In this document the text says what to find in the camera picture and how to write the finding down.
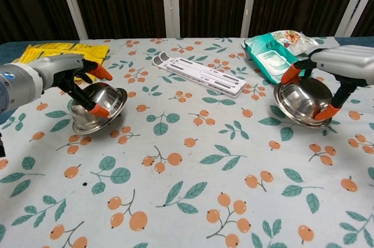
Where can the teal wet wipes pack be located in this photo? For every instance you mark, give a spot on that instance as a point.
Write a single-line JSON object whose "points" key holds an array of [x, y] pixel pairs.
{"points": [[263, 50]]}

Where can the blue table cover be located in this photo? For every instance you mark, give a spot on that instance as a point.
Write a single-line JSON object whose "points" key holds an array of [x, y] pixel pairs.
{"points": [[8, 50]]}

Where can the dark folding screen white frame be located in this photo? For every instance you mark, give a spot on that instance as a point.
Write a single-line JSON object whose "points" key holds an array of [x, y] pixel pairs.
{"points": [[131, 2]]}

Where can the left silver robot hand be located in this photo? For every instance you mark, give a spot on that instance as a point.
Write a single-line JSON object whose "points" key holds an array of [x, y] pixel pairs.
{"points": [[58, 69]]}

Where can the white folding stand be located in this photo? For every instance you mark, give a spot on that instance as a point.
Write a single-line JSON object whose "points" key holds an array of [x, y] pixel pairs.
{"points": [[201, 75]]}

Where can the yellow snack bag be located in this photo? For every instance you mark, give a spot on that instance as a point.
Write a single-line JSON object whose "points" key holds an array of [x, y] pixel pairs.
{"points": [[90, 50]]}

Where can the stainless steel bowl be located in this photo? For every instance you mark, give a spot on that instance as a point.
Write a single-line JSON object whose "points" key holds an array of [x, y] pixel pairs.
{"points": [[304, 96], [108, 96]]}

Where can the fruit print tablecloth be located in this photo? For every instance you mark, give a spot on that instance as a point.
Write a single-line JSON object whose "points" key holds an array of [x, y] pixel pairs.
{"points": [[187, 172]]}

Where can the clear printed snack packet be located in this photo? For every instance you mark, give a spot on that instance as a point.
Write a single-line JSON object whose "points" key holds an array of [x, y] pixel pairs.
{"points": [[301, 41]]}

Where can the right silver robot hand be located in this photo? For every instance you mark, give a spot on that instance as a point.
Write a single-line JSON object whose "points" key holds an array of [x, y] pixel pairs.
{"points": [[347, 61]]}

